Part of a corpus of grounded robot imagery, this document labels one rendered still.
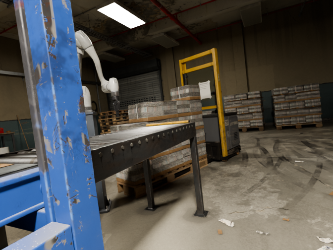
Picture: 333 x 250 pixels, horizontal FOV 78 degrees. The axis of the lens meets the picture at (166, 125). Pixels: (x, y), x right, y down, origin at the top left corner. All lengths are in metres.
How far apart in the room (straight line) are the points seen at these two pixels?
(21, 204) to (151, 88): 9.76
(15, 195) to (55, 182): 0.13
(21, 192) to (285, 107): 7.01
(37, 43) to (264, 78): 8.66
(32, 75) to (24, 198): 0.28
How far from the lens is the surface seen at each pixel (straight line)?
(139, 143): 0.99
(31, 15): 0.52
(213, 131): 3.73
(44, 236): 0.48
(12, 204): 0.59
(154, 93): 10.09
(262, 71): 8.96
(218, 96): 3.45
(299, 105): 7.26
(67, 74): 0.48
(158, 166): 2.60
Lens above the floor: 0.89
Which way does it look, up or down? 3 degrees down
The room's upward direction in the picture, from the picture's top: 7 degrees counter-clockwise
